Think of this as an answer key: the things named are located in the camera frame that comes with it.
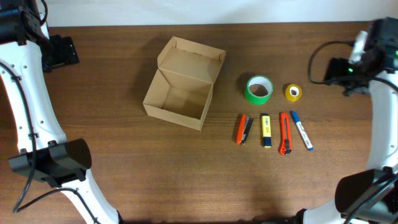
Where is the small yellow tape roll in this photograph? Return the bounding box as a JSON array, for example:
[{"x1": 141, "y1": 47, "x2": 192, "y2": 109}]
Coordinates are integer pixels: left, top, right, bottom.
[{"x1": 285, "y1": 84, "x2": 302, "y2": 102}]

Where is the red utility knife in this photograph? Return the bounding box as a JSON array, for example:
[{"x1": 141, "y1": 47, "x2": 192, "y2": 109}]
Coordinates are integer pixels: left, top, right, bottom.
[{"x1": 279, "y1": 112, "x2": 292, "y2": 156}]

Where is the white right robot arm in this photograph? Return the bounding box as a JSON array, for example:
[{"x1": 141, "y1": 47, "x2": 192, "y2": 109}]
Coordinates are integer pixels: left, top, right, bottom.
[{"x1": 289, "y1": 17, "x2": 397, "y2": 223}]

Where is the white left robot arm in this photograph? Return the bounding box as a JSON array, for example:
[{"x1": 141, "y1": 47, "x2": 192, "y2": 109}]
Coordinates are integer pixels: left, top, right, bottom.
[{"x1": 1, "y1": 0, "x2": 123, "y2": 223}]

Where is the orange black stapler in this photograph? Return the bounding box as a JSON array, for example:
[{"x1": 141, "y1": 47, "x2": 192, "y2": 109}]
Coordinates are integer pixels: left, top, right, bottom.
[{"x1": 236, "y1": 114, "x2": 254, "y2": 145}]

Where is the yellow highlighter marker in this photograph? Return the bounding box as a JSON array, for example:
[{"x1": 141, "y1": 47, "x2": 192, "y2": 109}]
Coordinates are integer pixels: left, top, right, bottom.
[{"x1": 261, "y1": 113, "x2": 272, "y2": 148}]

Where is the brown cardboard box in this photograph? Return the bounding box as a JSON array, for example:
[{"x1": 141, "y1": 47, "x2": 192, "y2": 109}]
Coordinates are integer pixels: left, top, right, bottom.
[{"x1": 143, "y1": 37, "x2": 226, "y2": 131}]

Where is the green tape roll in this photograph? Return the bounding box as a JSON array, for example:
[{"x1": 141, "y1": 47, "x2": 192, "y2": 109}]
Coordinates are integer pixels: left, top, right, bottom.
[{"x1": 244, "y1": 75, "x2": 274, "y2": 105}]

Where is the blue whiteboard marker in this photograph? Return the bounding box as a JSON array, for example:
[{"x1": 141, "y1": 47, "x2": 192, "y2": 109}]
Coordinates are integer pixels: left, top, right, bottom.
[{"x1": 290, "y1": 111, "x2": 313, "y2": 151}]

